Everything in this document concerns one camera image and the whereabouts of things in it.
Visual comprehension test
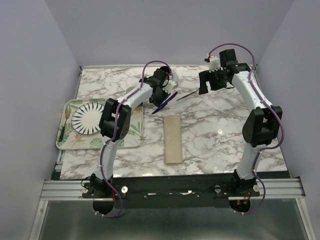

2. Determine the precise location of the grey and cream mug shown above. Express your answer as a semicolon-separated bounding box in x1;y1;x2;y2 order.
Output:
125;86;136;95

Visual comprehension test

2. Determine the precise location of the white tray with leaf print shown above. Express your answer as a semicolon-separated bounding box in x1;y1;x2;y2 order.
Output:
56;98;144;150

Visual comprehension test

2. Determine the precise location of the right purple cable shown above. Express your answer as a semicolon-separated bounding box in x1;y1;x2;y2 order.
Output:
204;42;287;216

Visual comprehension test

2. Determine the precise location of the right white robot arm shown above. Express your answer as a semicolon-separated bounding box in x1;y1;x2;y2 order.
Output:
198;49;283;196

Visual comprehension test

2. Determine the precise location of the white saucer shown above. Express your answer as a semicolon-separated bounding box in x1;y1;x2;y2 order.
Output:
171;69;179;83

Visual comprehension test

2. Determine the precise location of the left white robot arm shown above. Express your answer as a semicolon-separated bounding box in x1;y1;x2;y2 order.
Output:
89;66;172;198

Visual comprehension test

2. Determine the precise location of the silver fork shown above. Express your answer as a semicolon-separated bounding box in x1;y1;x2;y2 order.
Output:
176;88;200;101

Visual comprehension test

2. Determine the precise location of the purple knife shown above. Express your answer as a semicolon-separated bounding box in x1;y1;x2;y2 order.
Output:
151;91;178;115

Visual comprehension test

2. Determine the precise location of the aluminium frame rail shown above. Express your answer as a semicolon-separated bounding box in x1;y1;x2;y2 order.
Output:
40;178;306;201

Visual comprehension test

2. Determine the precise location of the brown coffee cup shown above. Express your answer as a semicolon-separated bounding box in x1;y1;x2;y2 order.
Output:
160;66;171;73

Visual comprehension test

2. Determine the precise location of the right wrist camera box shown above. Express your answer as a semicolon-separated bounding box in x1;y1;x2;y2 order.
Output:
208;56;221;72

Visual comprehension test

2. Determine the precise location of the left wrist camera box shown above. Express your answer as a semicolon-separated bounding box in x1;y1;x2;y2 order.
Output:
162;79;178;93

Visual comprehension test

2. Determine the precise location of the beige cloth napkin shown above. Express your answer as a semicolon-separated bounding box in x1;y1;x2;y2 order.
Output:
163;115;183;165

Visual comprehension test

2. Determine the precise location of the white plate with blue stripes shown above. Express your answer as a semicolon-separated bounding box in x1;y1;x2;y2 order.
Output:
71;102;104;135

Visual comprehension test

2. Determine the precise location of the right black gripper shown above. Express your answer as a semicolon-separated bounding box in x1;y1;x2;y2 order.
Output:
198;67;229;95

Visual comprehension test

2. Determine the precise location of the gold fork with green handle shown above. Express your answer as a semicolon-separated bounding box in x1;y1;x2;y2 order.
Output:
58;107;71;142

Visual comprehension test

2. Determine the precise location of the purple cable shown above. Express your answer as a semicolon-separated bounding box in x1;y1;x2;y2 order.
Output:
204;42;287;216
94;60;173;220

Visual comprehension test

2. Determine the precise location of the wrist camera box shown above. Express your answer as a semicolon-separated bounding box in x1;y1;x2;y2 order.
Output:
162;79;178;93
208;56;221;72

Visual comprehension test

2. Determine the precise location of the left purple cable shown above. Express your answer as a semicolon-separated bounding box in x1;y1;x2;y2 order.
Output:
94;60;173;220

